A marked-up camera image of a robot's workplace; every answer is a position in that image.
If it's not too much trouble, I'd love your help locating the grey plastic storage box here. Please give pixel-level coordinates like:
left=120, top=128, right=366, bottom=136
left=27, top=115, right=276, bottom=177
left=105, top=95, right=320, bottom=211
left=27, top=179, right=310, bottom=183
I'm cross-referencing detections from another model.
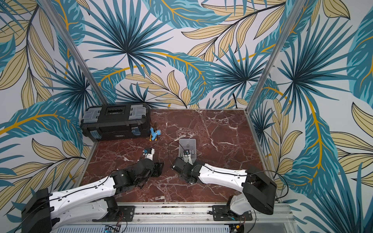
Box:
left=178, top=138, right=197, bottom=164

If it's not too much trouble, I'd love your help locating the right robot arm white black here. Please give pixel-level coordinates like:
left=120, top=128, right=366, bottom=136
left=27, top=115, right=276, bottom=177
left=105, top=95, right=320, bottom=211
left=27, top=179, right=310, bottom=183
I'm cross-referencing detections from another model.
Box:
left=172, top=158, right=277, bottom=215

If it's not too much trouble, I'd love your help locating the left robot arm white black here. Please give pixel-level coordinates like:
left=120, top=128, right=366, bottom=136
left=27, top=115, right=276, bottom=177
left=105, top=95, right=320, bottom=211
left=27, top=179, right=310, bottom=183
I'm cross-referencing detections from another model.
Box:
left=18, top=158, right=164, bottom=233

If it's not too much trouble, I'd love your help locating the blue toy figure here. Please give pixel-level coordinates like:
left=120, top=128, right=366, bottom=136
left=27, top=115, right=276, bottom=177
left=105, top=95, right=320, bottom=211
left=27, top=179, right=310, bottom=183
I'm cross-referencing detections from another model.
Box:
left=149, top=127, right=161, bottom=141

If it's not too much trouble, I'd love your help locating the black plastic toolbox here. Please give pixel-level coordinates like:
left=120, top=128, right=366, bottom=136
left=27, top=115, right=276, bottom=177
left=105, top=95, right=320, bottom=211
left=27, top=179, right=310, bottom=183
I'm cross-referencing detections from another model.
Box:
left=80, top=103, right=151, bottom=141

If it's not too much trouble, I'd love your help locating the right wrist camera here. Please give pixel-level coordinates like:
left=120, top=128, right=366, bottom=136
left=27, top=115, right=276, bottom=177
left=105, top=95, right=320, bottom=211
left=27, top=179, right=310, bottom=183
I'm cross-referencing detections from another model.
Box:
left=183, top=149, right=193, bottom=165

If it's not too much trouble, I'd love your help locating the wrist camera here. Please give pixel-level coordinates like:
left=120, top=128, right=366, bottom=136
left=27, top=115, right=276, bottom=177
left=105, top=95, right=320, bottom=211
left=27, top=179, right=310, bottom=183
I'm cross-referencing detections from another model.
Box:
left=183, top=149, right=193, bottom=165
left=142, top=148, right=155, bottom=160

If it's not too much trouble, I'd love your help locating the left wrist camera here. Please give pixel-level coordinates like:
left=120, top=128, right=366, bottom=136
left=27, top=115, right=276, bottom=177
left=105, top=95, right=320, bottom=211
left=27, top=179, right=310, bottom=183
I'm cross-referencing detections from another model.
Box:
left=142, top=148, right=155, bottom=160

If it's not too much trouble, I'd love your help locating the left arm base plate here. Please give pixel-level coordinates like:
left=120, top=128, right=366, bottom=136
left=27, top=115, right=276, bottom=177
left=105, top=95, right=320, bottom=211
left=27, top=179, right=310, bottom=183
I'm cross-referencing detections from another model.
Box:
left=95, top=206, right=136, bottom=222

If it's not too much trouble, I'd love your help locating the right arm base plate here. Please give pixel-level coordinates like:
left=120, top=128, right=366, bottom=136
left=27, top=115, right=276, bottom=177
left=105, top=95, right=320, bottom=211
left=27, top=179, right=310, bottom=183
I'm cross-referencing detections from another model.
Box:
left=208, top=205, right=253, bottom=222

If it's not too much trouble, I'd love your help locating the aluminium rail front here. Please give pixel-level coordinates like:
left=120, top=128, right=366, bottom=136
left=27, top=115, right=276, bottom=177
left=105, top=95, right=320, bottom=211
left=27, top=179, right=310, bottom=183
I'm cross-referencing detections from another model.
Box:
left=52, top=202, right=299, bottom=233

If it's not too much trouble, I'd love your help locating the left metal frame post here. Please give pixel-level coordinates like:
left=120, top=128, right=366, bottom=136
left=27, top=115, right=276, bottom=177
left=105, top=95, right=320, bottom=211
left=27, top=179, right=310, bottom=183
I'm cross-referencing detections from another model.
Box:
left=39, top=0, right=108, bottom=105

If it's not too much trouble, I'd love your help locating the metal frame post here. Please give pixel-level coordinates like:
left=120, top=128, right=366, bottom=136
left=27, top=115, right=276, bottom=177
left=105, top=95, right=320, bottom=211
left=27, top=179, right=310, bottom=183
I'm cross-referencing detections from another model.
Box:
left=39, top=0, right=108, bottom=105
left=245, top=0, right=306, bottom=116

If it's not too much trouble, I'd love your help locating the right metal frame post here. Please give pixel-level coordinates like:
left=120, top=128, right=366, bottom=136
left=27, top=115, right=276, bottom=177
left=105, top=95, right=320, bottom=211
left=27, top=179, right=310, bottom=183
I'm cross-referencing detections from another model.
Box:
left=245, top=0, right=306, bottom=116

